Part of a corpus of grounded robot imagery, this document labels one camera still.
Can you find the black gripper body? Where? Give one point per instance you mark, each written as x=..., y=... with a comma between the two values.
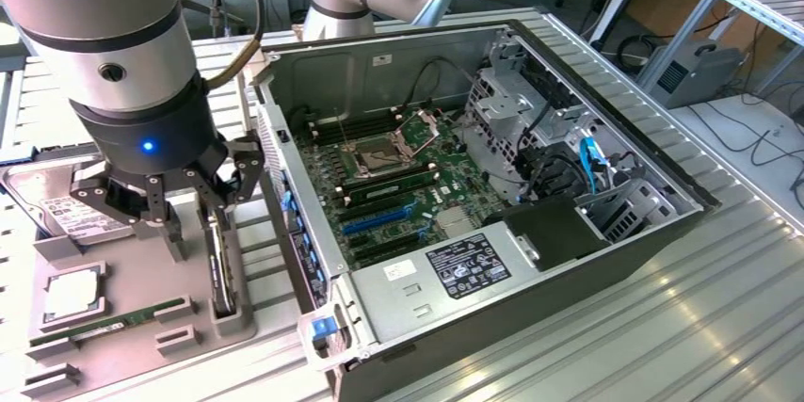
x=158, y=138

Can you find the low profile graphics card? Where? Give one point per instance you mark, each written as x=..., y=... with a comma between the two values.
x=222, y=270

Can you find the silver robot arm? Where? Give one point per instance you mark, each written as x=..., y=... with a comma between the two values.
x=94, y=20

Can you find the hard disk in blue carrier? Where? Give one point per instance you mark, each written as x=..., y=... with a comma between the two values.
x=63, y=213

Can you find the blue card retention clip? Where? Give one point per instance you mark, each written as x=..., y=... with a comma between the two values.
x=305, y=238
x=313, y=258
x=287, y=202
x=319, y=281

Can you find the black RAM slot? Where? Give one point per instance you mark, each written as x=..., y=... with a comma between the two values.
x=345, y=198
x=354, y=116
x=385, y=178
x=359, y=128

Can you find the RAM slot with white latches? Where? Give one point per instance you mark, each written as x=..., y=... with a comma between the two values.
x=353, y=190
x=357, y=122
x=393, y=195
x=363, y=133

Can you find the thin locking lever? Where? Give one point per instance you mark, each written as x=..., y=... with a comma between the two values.
x=345, y=129

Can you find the grey parts rack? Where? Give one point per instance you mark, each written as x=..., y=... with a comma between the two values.
x=138, y=279

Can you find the CPU socket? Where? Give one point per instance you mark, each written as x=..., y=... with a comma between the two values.
x=377, y=157

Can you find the silver CPU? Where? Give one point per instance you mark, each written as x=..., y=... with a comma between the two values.
x=73, y=294

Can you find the long black expansion slot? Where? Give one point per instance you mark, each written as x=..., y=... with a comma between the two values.
x=374, y=212
x=385, y=247
x=387, y=257

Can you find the RAM stick with white label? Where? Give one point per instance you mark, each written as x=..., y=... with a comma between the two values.
x=390, y=189

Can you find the blue expansion slot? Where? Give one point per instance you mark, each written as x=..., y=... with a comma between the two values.
x=377, y=223

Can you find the short black expansion slot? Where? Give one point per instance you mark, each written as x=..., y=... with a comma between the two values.
x=363, y=241

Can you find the green RAM stick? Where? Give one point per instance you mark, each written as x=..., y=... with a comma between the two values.
x=101, y=324

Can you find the silver socket cover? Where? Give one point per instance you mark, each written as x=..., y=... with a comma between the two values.
x=430, y=117

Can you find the white case label sticker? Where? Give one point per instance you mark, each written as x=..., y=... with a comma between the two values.
x=385, y=60

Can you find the green Dell motherboard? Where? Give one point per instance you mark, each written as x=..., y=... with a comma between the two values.
x=453, y=171

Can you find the silver chipset heatsink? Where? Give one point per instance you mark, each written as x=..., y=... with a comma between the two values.
x=455, y=223

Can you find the blue case release latch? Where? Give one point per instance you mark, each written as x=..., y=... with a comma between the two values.
x=323, y=329

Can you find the grey power supply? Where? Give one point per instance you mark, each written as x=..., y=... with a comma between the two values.
x=402, y=300

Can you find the metal drive cage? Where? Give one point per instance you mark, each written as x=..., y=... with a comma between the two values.
x=503, y=105

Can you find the metal disk bay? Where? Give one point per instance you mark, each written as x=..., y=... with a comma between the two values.
x=629, y=216

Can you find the open black PC case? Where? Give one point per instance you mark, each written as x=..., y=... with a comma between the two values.
x=629, y=270

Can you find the grey computer tower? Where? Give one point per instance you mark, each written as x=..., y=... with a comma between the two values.
x=698, y=77

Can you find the aluminium slat table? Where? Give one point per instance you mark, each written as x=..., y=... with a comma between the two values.
x=763, y=4

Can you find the black plastic duct box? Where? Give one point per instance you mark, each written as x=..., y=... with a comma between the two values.
x=553, y=237

